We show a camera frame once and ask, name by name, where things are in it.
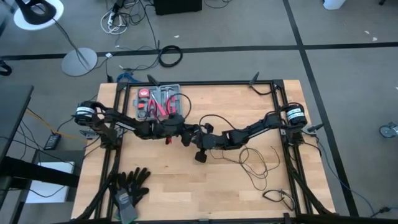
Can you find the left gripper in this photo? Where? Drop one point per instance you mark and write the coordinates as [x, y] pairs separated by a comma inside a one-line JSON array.
[[161, 130]]

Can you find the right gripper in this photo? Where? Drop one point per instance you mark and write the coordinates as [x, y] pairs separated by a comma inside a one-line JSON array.
[[214, 141]]

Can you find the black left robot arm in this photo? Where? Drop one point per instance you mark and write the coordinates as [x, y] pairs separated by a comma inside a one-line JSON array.
[[124, 123]]

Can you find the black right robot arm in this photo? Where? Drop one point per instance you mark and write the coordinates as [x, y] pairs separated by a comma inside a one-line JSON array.
[[258, 124]]

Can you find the small red clip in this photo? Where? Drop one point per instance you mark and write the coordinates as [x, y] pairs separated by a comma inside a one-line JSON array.
[[168, 140]]

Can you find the red tape measure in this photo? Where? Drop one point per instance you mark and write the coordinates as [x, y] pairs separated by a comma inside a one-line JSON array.
[[143, 92]]

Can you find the grey plastic tool case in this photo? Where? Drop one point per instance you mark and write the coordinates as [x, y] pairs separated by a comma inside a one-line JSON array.
[[136, 99]]

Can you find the black clamp lever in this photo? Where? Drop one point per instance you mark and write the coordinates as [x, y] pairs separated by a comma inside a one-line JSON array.
[[255, 77], [153, 79]]

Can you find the black work glove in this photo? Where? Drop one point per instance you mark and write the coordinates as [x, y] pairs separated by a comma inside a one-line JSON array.
[[133, 180]]

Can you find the grey cuffed work glove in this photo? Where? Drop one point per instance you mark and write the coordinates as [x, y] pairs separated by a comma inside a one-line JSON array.
[[126, 205]]

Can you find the black box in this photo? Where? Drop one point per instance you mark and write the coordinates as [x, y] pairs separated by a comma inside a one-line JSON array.
[[177, 6]]

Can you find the floor lamp with grey base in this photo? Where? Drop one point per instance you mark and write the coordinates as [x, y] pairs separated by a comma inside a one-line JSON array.
[[79, 62]]

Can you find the black power adapter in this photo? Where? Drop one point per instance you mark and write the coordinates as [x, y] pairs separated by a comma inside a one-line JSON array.
[[52, 141]]

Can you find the white box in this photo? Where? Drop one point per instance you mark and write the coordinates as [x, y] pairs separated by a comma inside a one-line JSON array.
[[46, 193]]

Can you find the white round disc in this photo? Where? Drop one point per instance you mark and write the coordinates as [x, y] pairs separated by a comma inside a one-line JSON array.
[[59, 9]]

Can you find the black desk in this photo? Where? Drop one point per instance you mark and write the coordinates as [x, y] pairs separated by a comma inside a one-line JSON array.
[[12, 109]]

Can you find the grey caster wheel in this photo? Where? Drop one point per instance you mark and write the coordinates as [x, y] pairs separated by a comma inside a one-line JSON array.
[[387, 130]]

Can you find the white bin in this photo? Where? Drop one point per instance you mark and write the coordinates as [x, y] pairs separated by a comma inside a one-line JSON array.
[[334, 3]]

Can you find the black plug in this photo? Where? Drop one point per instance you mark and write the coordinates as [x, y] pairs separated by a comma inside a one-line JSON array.
[[384, 210]]

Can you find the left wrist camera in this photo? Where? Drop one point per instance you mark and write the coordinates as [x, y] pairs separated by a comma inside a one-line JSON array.
[[175, 120]]

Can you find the black aluminium table frame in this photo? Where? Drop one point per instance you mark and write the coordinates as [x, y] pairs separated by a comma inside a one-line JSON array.
[[202, 83]]

